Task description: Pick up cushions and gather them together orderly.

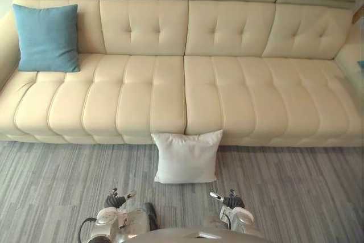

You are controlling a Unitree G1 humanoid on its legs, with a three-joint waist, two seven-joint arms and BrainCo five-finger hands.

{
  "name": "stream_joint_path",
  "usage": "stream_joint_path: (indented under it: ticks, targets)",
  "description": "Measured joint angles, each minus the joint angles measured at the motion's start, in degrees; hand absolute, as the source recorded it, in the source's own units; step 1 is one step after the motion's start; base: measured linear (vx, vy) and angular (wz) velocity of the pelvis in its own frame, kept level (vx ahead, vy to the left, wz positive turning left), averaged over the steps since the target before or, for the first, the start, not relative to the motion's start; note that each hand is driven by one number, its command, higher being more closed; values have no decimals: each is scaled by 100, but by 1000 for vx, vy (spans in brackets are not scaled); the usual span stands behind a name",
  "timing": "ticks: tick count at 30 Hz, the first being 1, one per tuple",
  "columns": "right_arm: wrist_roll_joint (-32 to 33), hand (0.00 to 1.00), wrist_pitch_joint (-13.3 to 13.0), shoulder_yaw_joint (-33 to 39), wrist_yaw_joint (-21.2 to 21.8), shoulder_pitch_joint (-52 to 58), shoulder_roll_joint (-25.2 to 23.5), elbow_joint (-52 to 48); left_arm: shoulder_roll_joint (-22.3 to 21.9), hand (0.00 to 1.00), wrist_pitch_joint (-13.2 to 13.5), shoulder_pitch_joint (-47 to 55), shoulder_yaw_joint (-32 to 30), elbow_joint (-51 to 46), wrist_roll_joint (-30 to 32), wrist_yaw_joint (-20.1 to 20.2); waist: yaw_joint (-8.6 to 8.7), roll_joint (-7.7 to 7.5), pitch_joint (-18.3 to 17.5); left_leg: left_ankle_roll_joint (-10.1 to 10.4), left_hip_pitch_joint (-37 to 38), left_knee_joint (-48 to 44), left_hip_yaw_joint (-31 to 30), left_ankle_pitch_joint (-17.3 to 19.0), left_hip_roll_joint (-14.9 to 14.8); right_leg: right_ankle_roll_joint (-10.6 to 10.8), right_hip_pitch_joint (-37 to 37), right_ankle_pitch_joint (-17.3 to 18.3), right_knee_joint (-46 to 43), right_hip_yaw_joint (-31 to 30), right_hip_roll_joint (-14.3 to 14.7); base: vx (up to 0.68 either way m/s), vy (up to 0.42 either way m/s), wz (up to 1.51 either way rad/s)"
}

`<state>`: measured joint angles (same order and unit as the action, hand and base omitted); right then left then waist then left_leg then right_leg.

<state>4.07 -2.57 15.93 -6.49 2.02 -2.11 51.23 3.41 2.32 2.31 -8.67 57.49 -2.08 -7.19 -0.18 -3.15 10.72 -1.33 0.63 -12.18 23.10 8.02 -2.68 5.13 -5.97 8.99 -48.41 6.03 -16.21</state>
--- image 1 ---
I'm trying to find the cream leather sofa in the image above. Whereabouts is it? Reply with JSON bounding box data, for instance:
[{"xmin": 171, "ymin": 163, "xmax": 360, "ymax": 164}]
[{"xmin": 0, "ymin": 0, "xmax": 364, "ymax": 149}]

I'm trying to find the silver robot left leg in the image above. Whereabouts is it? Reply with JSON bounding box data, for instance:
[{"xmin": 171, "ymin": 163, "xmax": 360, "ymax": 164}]
[{"xmin": 121, "ymin": 208, "xmax": 151, "ymax": 232}]

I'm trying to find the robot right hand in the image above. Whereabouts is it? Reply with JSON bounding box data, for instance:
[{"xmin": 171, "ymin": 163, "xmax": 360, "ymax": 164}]
[{"xmin": 209, "ymin": 188, "xmax": 246, "ymax": 210}]

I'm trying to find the large blue cushion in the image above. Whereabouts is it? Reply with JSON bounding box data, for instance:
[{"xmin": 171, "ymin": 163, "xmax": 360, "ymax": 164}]
[{"xmin": 12, "ymin": 4, "xmax": 81, "ymax": 73}]

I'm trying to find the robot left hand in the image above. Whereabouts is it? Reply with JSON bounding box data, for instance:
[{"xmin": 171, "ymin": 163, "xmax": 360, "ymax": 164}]
[{"xmin": 104, "ymin": 187, "xmax": 138, "ymax": 210}]

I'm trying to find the wooden furniture piece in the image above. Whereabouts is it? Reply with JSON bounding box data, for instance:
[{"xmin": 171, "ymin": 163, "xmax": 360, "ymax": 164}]
[{"xmin": 351, "ymin": 6, "xmax": 364, "ymax": 25}]

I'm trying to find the white cushion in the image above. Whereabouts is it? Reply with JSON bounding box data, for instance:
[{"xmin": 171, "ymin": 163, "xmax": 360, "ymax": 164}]
[{"xmin": 150, "ymin": 129, "xmax": 224, "ymax": 184}]

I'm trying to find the grey robot torso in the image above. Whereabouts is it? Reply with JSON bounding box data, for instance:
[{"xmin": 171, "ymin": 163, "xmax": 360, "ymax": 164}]
[{"xmin": 112, "ymin": 226, "xmax": 267, "ymax": 243}]

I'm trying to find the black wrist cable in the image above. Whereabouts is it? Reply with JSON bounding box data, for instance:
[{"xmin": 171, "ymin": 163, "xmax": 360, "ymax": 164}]
[{"xmin": 78, "ymin": 217, "xmax": 98, "ymax": 243}]

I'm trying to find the dark robot left foot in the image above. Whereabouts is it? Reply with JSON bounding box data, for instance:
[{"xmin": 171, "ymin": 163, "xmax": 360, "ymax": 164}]
[{"xmin": 143, "ymin": 202, "xmax": 159, "ymax": 231}]

